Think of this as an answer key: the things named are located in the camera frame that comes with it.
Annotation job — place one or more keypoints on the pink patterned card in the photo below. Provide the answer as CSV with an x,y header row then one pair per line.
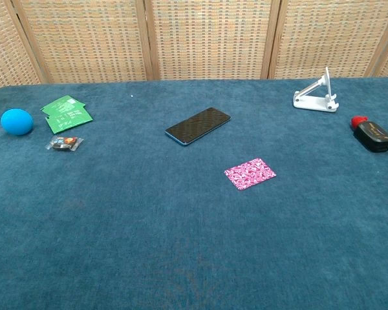
x,y
249,173

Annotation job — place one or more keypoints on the black smartphone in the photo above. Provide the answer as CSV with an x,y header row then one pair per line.
x,y
197,126

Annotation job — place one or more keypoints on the woven bamboo folding screen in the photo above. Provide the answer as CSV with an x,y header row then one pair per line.
x,y
210,38

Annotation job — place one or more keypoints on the white folding phone stand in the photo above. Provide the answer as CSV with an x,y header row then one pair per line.
x,y
310,104

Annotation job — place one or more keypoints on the green sachet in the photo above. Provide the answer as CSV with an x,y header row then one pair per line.
x,y
69,122
59,105

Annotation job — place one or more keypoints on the black wrapped candy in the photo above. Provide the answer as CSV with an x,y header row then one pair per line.
x,y
64,143

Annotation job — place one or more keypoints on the black bottle red cap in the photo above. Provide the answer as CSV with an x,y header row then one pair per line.
x,y
373,137

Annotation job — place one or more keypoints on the blue ball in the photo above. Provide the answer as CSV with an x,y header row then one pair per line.
x,y
17,122

